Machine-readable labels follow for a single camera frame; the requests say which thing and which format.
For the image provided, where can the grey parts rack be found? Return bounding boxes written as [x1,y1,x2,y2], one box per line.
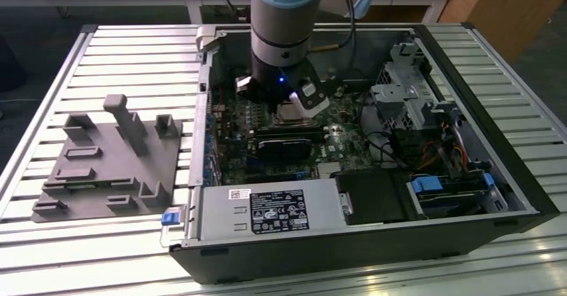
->
[31,94,183,224]

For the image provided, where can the metal disk bay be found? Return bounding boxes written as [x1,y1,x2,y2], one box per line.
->
[407,173,501,218]

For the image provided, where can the blue disk carrier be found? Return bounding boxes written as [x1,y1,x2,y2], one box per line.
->
[410,175,445,196]

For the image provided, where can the small silver chipset heatsink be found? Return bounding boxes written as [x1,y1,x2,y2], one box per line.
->
[318,163,345,177]

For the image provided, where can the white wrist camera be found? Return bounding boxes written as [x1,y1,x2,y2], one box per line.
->
[290,78,331,119]

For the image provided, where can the orange and yellow wires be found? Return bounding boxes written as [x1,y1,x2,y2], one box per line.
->
[415,139,471,174]

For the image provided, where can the black internal cable bundle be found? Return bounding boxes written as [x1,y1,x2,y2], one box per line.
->
[361,129,422,171]

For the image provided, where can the silver power supply unit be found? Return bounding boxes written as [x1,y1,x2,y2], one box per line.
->
[194,178,351,240]

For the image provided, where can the blue case latch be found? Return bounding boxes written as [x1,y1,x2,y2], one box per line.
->
[162,206,186,226]

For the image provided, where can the black graphics card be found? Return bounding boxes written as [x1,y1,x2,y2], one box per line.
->
[255,136,314,160]

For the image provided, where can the silver square CPU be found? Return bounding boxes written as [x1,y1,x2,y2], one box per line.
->
[278,105,303,123]

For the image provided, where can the green RAM stick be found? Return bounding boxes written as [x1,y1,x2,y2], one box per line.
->
[66,181,112,189]

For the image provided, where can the green motherboard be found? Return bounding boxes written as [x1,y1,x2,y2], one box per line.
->
[207,83,402,186]

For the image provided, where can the wooden cabinet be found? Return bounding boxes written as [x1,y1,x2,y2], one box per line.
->
[437,0,567,63]

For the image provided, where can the metal socket cover frame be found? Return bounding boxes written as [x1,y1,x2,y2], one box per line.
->
[271,105,318,127]

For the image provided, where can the grey metal drive cage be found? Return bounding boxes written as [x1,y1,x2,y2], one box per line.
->
[370,42,466,131]

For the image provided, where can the black open PC case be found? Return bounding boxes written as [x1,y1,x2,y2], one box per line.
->
[168,23,561,285]

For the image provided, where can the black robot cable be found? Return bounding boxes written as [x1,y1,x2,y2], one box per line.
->
[335,0,361,72]

